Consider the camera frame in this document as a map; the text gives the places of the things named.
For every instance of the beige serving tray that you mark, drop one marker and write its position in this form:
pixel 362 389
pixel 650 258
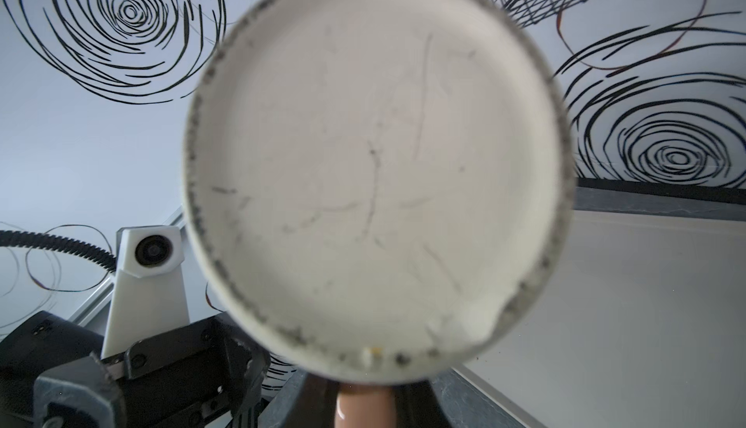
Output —
pixel 642 325

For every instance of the cream and orange mug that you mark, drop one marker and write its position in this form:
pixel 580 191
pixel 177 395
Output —
pixel 377 190

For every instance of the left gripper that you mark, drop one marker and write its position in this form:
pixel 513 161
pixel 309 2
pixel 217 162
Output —
pixel 54 373

